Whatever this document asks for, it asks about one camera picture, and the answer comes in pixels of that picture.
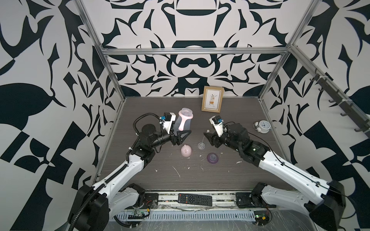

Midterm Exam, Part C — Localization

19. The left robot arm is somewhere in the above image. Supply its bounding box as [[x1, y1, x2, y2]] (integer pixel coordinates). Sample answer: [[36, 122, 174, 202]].
[[67, 108, 193, 231]]

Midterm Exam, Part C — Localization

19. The clear baby bottle body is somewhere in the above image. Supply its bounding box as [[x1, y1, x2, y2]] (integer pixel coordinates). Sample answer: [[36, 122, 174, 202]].
[[173, 108, 193, 134]]

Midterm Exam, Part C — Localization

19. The pink bottle handle ring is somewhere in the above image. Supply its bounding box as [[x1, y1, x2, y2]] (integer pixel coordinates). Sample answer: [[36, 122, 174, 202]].
[[178, 107, 194, 131]]

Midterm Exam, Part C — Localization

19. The black remote control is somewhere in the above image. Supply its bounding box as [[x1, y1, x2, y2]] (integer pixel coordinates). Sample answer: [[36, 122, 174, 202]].
[[178, 193, 213, 207]]

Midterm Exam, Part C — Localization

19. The white alarm clock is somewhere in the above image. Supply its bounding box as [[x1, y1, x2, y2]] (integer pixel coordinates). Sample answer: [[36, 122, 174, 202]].
[[253, 120, 272, 134]]

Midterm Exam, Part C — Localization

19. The wall hook rack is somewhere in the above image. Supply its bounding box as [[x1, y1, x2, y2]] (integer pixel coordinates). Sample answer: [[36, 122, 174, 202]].
[[310, 68, 370, 138]]

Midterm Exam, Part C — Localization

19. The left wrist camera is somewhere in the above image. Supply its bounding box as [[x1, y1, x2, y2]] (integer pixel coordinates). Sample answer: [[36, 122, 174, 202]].
[[160, 112, 176, 134]]

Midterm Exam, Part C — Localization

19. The pink bottle cap dome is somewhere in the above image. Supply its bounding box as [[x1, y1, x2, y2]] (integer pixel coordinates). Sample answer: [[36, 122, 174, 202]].
[[181, 144, 192, 157]]

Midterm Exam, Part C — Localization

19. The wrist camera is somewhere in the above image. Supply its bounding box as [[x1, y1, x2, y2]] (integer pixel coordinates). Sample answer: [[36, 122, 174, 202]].
[[160, 112, 176, 134], [210, 116, 224, 137]]

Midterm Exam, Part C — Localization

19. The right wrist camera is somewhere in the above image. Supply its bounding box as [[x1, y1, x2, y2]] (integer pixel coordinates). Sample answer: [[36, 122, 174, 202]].
[[210, 116, 224, 137]]

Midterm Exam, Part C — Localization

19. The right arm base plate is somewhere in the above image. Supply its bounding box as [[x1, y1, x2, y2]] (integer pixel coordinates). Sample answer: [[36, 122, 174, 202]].
[[235, 193, 277, 208]]

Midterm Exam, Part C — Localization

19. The wooden picture frame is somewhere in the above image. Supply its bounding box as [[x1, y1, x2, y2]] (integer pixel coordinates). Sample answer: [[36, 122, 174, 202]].
[[201, 86, 225, 113]]

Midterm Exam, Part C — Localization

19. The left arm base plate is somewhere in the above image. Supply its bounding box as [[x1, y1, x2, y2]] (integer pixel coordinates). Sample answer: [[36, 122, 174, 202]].
[[134, 193, 159, 209]]

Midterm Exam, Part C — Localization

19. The white slotted cable duct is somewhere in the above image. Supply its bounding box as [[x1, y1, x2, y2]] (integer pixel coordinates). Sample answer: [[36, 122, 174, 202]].
[[117, 211, 255, 222]]

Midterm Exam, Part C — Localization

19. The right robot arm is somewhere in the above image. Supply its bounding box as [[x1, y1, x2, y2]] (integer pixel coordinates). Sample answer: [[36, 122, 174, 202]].
[[204, 122, 346, 231]]

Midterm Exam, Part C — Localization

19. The clear straw with weight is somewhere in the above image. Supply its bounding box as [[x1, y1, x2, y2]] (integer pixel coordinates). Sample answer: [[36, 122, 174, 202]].
[[198, 134, 206, 150]]

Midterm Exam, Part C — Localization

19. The green circuit board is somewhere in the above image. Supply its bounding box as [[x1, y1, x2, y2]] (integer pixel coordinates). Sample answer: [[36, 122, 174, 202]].
[[253, 211, 271, 227]]

